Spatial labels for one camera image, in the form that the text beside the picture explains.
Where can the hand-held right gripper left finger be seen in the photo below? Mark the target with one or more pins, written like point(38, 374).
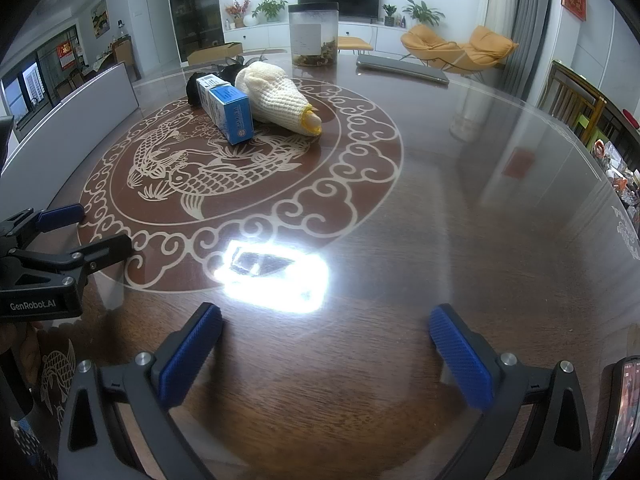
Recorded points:
point(192, 355)

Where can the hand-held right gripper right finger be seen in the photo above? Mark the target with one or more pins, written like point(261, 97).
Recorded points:
point(460, 355)

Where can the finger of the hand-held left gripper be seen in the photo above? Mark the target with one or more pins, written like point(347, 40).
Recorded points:
point(100, 251)
point(60, 216)

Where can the black velvet cloth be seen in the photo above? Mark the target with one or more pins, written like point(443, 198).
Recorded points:
point(192, 91)

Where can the blue and white medicine box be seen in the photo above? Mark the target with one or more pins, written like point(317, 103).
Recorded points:
point(235, 115)

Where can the black bow hair clip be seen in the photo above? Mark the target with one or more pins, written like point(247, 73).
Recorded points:
point(227, 63)

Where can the cream knit glove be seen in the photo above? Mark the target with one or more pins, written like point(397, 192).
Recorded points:
point(272, 92)

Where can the dark wooden desktop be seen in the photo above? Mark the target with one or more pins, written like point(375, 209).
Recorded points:
point(500, 260)

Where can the glass balcony door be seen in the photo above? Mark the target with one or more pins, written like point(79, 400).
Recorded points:
point(35, 80)

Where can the dark smartphone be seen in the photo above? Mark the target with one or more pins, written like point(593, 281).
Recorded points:
point(622, 410)

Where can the small wooden cabinet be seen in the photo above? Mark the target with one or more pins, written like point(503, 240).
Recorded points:
point(122, 52)

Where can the framed landscape painting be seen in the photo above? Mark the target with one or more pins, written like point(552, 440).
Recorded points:
point(99, 17)

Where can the cardboard box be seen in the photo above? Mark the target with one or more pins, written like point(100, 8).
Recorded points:
point(215, 52)

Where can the pile of colourful clutter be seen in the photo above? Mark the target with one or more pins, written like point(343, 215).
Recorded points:
point(617, 170)

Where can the glass display cabinet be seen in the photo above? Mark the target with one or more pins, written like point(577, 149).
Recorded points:
point(195, 10)

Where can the red flowers in vase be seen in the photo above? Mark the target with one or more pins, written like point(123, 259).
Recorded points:
point(237, 10)

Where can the white television cabinet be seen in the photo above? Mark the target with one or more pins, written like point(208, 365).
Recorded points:
point(270, 35)

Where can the wooden chair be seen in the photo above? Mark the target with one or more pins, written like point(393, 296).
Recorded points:
point(575, 95)

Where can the bushy green potted plant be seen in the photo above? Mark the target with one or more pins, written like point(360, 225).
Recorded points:
point(270, 7)

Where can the clear jar with black lid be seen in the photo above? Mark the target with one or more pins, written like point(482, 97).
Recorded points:
point(314, 35)

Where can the orange lounge chair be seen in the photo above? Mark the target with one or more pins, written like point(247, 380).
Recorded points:
point(489, 47)
point(430, 45)

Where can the orange stool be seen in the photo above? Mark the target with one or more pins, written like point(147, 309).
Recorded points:
point(356, 42)

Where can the grey curtain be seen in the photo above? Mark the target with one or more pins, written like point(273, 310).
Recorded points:
point(530, 25)

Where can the long-leaf potted plant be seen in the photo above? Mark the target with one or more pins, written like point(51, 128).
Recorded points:
point(424, 10)

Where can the small potted plant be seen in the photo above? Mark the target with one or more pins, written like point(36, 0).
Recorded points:
point(389, 14)

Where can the white sheer curtain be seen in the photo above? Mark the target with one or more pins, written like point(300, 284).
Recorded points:
point(500, 0)

